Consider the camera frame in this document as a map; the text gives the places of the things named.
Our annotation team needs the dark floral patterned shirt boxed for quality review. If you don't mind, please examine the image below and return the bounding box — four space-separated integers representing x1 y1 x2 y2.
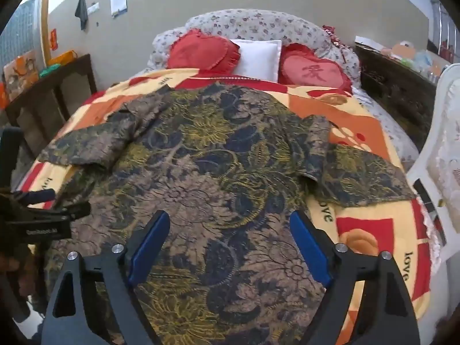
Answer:
40 83 414 344

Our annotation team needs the orange red patterned blanket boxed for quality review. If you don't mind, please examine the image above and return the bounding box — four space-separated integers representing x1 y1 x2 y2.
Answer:
22 69 430 344

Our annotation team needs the dark wooden table left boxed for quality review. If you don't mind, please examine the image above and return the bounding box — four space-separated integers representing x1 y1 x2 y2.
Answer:
1 54 97 143

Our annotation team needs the white ornate chair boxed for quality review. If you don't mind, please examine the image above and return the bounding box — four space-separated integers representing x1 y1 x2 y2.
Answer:
407 63 459 261

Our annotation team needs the left red heart pillow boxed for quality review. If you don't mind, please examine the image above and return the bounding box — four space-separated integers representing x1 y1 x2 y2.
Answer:
167 29 241 74

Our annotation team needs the red heart pillow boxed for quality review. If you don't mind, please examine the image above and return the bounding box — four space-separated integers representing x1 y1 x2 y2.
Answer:
278 43 352 92
167 29 241 74

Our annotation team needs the small white pillow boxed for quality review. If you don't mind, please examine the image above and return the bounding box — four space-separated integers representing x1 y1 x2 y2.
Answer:
231 39 282 83

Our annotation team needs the right red heart pillow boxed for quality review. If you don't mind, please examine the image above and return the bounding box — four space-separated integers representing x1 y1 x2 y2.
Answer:
278 43 352 92

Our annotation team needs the floral white quilt roll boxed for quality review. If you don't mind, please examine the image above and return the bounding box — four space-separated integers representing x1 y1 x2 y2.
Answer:
147 9 361 87

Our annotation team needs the dark cloth on wall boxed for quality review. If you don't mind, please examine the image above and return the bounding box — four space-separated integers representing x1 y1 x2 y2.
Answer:
74 0 88 31

